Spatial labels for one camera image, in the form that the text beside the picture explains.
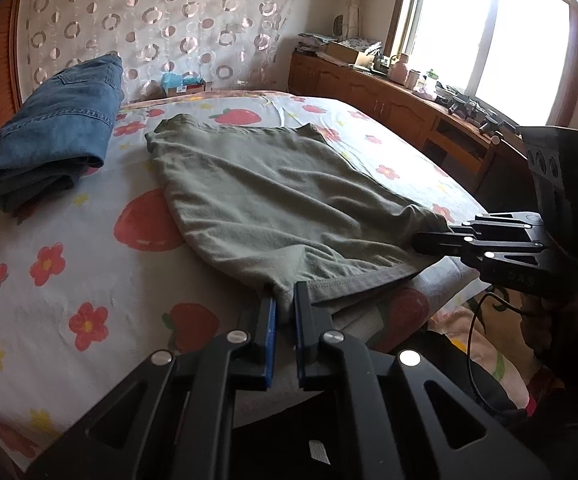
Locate black cable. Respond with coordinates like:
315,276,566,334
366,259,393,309
466,290,525,411

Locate open cardboard box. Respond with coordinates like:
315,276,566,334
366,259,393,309
326,40,376,67

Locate strawberry print bed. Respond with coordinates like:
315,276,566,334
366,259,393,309
0,94,495,461

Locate brown wooden cabinet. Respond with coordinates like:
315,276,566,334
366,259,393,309
289,49,531,197

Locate small cardboard box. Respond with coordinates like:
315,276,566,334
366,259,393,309
164,80,205,99

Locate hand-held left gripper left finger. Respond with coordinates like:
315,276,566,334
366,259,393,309
26,296,278,480

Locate folded blue jeans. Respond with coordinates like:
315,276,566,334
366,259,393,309
0,55,126,212

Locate pink bottle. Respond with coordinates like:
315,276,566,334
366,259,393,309
389,54,410,81

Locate grey-green pants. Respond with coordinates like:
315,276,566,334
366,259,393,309
145,115,451,309

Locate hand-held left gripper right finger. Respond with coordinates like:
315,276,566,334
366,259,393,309
294,282,550,480

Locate patterned headboard cover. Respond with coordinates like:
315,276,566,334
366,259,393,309
16,0,301,104

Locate window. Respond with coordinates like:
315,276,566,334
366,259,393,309
394,0,578,127

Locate black devices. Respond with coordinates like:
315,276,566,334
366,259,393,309
438,85,516,134

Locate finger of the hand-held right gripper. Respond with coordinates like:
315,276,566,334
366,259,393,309
449,211,548,240
413,231,546,272

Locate patterned folded cloth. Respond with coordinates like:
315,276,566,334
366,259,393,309
296,32,383,57

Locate blue plastic bag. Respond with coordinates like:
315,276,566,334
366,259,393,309
163,72,195,90

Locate floral blanket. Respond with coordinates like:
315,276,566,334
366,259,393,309
0,89,537,413

